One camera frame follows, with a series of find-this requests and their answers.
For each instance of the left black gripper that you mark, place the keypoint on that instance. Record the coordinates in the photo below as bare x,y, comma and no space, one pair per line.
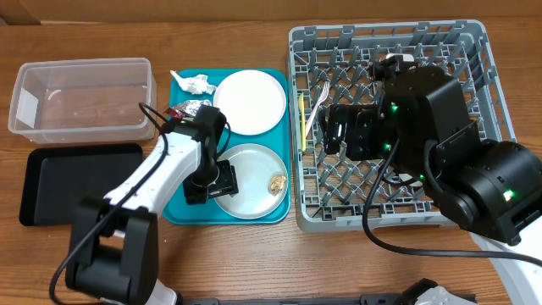
227,181

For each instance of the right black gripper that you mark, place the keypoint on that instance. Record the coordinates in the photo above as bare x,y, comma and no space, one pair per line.
350,121

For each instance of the white plastic fork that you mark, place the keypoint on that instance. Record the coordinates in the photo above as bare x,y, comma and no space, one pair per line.
321,99

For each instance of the yellow plastic spoon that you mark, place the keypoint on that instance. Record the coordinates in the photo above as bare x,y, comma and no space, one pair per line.
303,122

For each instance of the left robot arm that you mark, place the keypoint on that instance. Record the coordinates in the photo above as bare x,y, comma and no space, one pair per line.
113,251

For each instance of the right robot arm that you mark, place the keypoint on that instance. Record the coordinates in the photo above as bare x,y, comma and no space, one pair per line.
421,128

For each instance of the grey dishwasher rack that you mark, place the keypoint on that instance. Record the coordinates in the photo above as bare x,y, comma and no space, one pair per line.
331,189

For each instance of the grey plate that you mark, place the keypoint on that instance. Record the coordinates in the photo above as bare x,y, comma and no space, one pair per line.
255,165

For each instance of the brown food scrap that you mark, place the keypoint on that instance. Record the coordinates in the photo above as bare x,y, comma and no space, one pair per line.
277,184

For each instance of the crumpled foil wrapper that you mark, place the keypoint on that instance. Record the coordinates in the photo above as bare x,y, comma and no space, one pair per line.
187,109

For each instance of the teal serving tray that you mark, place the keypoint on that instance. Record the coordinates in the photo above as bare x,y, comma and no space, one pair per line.
178,212

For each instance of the white pink-rimmed plate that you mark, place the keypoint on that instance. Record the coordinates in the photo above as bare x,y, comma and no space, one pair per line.
252,101

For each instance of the crumpled white tissue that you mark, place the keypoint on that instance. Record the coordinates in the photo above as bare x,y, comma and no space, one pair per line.
196,85

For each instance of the clear plastic bin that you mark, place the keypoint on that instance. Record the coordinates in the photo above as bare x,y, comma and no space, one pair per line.
83,100

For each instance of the black tray bin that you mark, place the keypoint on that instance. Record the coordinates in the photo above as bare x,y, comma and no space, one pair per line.
58,178

